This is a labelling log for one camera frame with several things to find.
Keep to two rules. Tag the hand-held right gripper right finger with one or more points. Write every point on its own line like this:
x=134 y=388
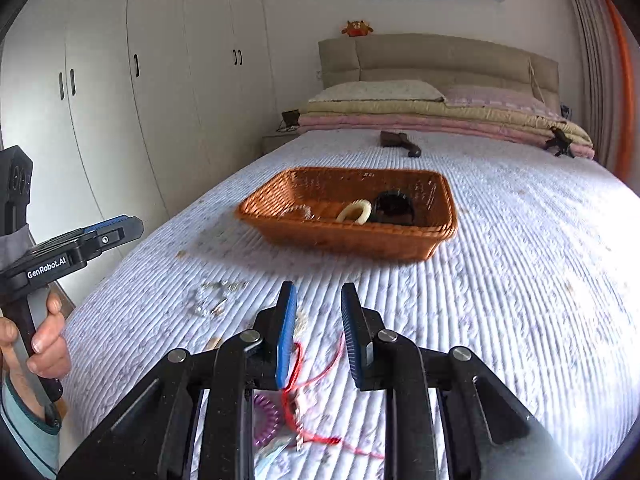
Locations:
x=352 y=336

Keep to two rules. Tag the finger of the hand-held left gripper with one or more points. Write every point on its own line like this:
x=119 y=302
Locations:
x=122 y=236
x=111 y=223

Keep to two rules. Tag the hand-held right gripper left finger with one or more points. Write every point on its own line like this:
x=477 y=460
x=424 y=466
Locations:
x=286 y=336

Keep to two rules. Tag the brown wicker basket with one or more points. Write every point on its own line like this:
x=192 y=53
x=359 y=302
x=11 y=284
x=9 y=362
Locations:
x=345 y=240

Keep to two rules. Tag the clear plastic packet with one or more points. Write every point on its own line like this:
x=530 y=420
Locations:
x=272 y=452

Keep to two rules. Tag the black scrunchie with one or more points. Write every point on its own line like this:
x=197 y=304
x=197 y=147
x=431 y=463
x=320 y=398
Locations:
x=395 y=207

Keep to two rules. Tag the person's left forearm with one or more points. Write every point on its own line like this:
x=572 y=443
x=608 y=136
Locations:
x=30 y=435

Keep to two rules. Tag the person's left hand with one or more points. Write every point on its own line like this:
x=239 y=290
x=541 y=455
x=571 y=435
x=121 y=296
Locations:
x=50 y=345

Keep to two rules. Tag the white wardrobe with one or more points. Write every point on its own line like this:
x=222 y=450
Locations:
x=165 y=85

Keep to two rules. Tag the white quilted bedspread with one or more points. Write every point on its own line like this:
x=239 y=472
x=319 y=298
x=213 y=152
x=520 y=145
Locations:
x=500 y=285

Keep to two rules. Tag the beige nightstand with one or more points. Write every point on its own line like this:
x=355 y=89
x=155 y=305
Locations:
x=277 y=144

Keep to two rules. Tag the brown wooden hairbrush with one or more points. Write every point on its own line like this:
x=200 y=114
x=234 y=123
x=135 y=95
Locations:
x=395 y=138

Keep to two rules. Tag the dark box on nightstand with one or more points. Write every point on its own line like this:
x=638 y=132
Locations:
x=290 y=120

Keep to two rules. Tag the folded pink quilt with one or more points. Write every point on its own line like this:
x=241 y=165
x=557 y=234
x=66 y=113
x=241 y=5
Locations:
x=400 y=124

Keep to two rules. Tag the folded beige quilt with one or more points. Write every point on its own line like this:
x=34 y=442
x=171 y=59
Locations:
x=400 y=109

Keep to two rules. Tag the white floral pillow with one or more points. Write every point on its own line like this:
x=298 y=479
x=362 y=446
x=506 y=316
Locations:
x=380 y=91

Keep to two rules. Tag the pink pillow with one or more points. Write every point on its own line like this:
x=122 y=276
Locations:
x=495 y=97

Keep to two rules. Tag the small black toy figure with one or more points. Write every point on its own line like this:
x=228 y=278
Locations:
x=559 y=141

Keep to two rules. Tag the beige padded headboard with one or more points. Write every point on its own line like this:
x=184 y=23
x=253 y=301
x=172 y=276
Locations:
x=450 y=60

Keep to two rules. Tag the orange plush toy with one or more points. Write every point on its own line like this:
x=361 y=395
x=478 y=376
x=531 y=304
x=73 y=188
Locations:
x=357 y=28

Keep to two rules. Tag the orange curtain strip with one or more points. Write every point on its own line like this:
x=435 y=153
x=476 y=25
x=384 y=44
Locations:
x=622 y=85

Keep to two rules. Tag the grey curtain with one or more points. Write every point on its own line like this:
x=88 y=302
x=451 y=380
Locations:
x=585 y=35

